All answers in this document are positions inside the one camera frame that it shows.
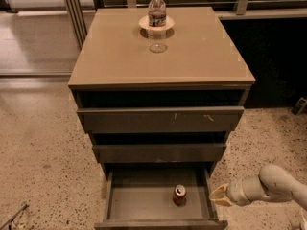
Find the red coke can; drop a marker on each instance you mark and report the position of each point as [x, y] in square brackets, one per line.
[179, 195]

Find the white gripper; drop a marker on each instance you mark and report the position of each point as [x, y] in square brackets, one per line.
[235, 192]

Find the clear plastic water bottle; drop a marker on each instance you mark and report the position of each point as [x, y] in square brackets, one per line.
[157, 10]

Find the metal rod on floor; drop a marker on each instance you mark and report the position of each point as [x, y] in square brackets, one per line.
[9, 220]

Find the grey open bottom drawer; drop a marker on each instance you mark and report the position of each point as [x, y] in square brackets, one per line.
[142, 199]

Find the grey drawer cabinet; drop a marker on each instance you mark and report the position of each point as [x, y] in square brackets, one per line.
[199, 67]

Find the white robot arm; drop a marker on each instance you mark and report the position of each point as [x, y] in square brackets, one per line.
[272, 184]

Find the grey middle drawer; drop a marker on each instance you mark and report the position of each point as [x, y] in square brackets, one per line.
[160, 153]

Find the grey top drawer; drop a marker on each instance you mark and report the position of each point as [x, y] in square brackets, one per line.
[160, 120]

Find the grey object by wall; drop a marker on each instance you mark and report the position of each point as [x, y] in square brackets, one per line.
[300, 106]

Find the grey window frame post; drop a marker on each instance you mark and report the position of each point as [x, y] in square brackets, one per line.
[75, 13]

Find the white round plate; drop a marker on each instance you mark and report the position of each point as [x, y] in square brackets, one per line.
[146, 23]

